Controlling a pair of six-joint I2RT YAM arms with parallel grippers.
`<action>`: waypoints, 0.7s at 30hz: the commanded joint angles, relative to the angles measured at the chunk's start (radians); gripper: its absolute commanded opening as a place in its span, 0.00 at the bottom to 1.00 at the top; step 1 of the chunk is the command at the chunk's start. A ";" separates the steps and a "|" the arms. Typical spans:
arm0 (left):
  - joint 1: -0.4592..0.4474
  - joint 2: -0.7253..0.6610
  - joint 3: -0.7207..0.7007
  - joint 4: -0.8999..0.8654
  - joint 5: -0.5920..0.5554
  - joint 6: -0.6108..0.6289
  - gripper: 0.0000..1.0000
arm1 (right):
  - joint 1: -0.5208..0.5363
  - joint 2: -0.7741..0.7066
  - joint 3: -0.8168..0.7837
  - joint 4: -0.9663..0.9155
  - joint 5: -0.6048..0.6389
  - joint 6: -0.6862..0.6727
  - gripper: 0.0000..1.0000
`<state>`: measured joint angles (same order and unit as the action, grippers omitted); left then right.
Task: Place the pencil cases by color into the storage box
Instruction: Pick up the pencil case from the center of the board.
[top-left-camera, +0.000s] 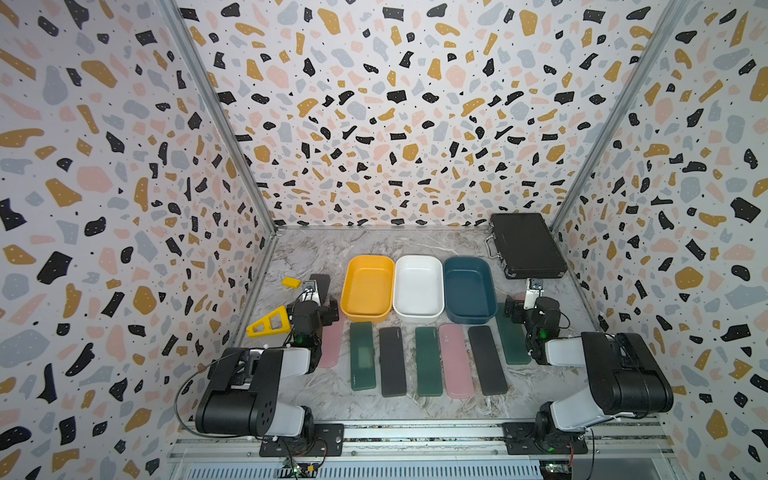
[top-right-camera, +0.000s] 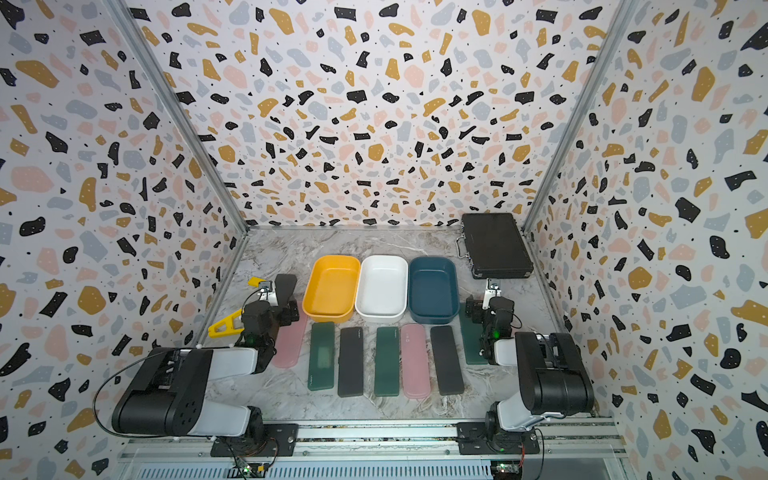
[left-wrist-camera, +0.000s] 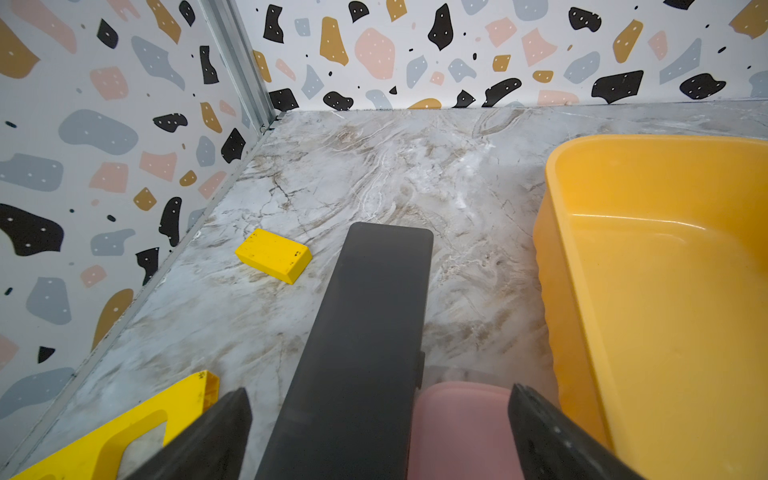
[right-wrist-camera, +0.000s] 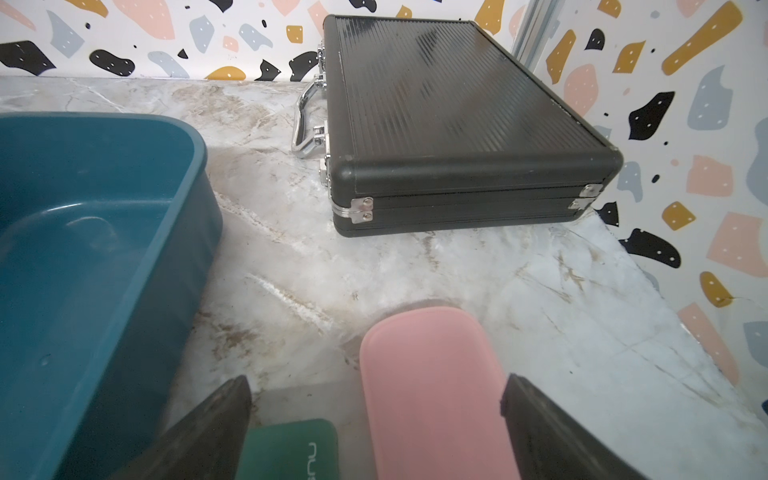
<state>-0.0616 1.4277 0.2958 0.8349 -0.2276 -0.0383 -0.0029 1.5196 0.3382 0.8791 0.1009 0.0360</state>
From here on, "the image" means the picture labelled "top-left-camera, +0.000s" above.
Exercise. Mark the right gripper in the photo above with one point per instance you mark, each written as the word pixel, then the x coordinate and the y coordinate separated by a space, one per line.
pixel 525 304

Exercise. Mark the pink pencil case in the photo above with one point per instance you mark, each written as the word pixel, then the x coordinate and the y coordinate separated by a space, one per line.
pixel 455 362
pixel 331 344

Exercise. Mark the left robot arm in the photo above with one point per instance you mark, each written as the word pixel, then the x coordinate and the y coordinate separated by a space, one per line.
pixel 241 397

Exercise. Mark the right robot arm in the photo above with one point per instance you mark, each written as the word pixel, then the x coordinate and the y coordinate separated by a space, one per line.
pixel 623 378

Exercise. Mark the yellow storage box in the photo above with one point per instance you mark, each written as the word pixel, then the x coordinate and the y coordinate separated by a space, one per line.
pixel 367 293

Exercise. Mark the dark teal storage box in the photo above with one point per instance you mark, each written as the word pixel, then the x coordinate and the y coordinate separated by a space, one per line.
pixel 469 291

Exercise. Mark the light green pencil case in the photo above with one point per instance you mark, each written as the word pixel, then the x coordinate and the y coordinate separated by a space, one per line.
pixel 362 365

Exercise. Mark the dark grey pencil case right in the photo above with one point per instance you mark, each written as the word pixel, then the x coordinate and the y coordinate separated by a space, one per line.
pixel 487 362

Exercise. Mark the dark grey pencil case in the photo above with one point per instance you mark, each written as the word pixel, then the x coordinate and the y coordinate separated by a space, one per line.
pixel 487 362
pixel 392 364

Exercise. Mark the white storage box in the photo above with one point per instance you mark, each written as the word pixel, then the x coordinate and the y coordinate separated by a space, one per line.
pixel 418 295

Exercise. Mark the dark grey pencil case left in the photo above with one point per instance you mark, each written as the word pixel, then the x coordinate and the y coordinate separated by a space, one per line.
pixel 392 364

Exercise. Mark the small yellow block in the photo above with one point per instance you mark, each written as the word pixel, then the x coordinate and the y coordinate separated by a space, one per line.
pixel 292 283

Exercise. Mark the black briefcase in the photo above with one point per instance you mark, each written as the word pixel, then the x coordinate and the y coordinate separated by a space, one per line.
pixel 524 246

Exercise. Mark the yellow triangular block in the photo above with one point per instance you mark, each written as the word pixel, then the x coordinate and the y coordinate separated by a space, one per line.
pixel 274 323

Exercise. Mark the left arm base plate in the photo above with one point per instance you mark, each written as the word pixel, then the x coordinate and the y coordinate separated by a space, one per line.
pixel 319 440

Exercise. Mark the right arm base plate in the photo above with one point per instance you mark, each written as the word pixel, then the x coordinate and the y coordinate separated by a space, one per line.
pixel 530 438

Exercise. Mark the aluminium rail frame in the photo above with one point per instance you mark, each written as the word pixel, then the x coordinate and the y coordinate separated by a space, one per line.
pixel 438 449

